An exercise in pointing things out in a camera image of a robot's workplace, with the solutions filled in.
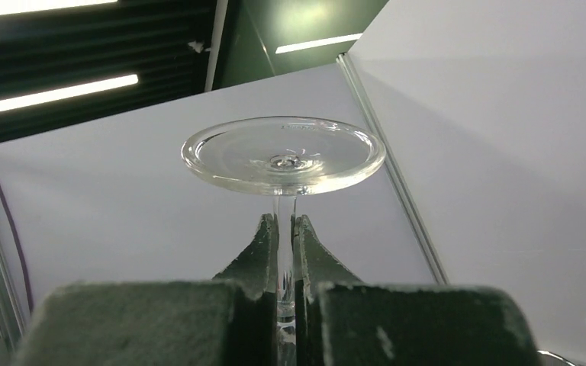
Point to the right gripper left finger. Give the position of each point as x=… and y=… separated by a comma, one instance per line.
x=227, y=320

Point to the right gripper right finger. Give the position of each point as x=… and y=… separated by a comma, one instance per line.
x=344, y=321

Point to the clear wine glass front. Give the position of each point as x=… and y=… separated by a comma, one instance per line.
x=284, y=157

